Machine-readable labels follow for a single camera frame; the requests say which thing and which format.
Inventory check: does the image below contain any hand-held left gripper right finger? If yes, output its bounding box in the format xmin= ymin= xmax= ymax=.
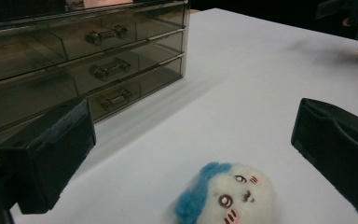
xmin=290 ymin=97 xmax=358 ymax=215

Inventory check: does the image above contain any smoky clear drawer organizer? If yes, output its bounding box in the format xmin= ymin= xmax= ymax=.
xmin=0 ymin=0 xmax=191 ymax=166

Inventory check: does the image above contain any white table sheet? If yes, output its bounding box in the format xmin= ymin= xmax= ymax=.
xmin=10 ymin=7 xmax=358 ymax=224

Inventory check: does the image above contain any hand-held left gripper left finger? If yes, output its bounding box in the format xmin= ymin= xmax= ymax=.
xmin=0 ymin=97 xmax=97 ymax=216

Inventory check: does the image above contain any white and blue plush toy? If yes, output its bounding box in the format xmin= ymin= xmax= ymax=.
xmin=172 ymin=161 xmax=276 ymax=224

